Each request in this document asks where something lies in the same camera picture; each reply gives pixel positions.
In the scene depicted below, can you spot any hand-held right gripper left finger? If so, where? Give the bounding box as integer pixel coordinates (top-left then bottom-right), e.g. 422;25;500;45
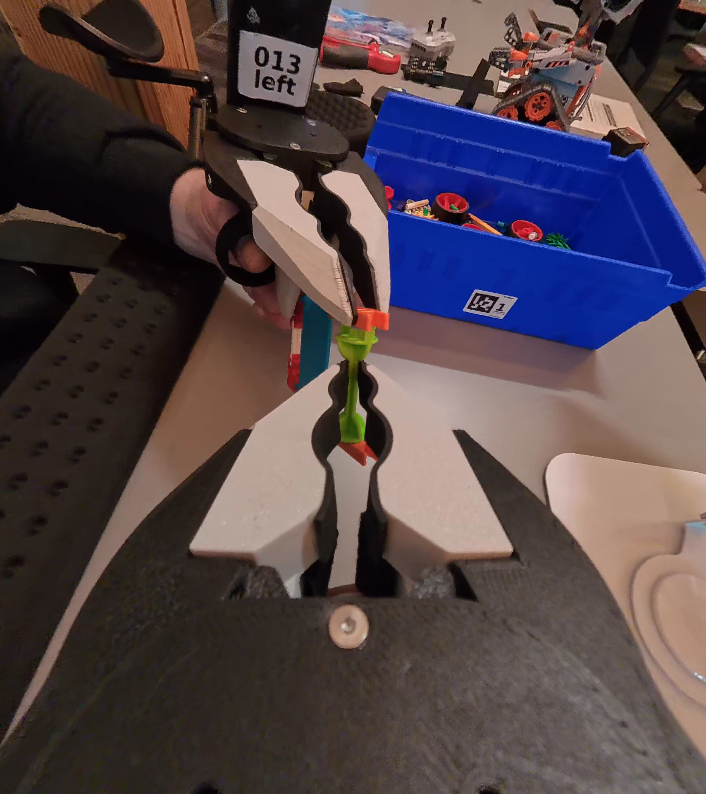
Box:
188;363;344;599

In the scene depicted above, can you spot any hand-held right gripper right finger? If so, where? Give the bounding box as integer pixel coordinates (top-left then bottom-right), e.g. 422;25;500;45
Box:
356;363;515;598

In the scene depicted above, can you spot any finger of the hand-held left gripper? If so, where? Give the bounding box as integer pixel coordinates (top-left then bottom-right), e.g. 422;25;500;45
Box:
319;170;392;314
235;158;357;321

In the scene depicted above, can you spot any teal plastic panel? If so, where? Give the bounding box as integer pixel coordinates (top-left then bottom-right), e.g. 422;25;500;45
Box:
300;294;336;392

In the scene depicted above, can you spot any lime green spool rod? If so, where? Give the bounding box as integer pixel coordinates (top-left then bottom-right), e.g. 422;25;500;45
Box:
334;323;380;444

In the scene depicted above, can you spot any person's left hand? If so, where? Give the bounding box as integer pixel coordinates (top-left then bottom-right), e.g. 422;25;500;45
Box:
172;167;304;332

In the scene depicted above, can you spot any black foam case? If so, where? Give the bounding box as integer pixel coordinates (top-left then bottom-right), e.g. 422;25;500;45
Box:
308;90;377;157

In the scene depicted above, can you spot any pile of toy building parts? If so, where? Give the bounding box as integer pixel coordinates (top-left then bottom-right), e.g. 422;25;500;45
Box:
384;192;575;252

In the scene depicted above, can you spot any red hand tool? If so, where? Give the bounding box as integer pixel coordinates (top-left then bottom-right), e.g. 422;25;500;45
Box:
319;34;403;77

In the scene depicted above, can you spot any colourful printed booklet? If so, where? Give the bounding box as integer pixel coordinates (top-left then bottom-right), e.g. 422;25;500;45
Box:
328;6;419;49

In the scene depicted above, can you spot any blue plastic bin with label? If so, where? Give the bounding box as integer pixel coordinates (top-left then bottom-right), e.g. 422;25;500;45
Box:
362;92;706;351

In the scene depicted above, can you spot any small electronics board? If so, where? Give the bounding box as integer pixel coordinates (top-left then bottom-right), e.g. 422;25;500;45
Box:
403;17;457;81

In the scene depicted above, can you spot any orange tracked toy robot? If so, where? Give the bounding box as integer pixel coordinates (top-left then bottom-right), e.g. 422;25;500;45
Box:
489;9;608;132

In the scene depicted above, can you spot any black perforated board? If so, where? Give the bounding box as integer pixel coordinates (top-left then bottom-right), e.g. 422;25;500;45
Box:
0;245;227;794

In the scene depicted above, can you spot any white printed paper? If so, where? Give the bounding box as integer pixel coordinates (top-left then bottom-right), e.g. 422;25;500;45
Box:
569;93;646;142

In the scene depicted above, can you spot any small black box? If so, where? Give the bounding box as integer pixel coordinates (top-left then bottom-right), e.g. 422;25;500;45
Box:
604;127;649;157

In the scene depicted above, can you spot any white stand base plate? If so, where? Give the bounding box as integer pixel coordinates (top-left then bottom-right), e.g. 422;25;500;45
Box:
545;453;706;794

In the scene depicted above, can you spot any black flat bracket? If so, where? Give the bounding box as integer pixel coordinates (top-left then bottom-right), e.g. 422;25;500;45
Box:
455;59;498;111

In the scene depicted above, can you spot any black clamp mount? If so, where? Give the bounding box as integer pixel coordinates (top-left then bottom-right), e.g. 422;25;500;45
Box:
38;0;219;159

